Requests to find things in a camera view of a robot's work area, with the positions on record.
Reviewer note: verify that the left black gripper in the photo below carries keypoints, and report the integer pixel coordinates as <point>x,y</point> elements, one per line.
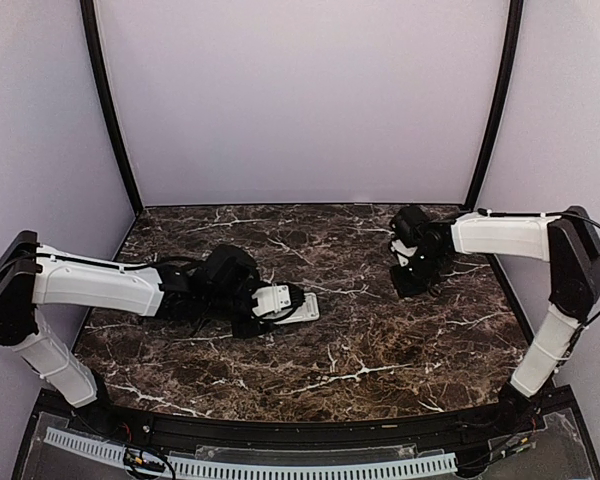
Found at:
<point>256,329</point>

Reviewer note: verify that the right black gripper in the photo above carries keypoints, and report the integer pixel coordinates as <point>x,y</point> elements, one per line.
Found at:
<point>405,288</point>

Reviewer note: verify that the white remote control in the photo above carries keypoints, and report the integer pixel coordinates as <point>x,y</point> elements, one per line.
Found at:
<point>307,312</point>

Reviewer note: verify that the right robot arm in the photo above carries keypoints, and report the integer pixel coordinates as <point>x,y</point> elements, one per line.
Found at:
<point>564,245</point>

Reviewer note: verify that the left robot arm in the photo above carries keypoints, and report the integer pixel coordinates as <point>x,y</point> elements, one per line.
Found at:
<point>171,288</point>

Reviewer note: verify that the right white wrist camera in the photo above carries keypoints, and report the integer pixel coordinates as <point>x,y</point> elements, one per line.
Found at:
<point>402,253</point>

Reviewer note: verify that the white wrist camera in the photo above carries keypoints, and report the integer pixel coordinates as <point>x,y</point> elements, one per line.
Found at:
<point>402,253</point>
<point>270,300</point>

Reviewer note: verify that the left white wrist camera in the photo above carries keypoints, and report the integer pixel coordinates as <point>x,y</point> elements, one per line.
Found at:
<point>270,300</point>

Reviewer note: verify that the black front rail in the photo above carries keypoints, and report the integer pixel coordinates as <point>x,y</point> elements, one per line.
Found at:
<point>184,433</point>

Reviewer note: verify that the white slotted cable duct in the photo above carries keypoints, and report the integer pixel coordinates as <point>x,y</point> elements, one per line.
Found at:
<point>233,463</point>

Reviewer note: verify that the right black frame post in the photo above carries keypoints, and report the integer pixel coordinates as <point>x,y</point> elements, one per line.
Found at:
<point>501,88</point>

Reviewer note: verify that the black frame post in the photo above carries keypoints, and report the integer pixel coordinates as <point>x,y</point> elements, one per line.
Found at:
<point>108,109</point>
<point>501,88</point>

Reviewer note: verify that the left black frame post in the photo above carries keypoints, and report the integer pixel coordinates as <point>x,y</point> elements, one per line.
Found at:
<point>108,109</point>

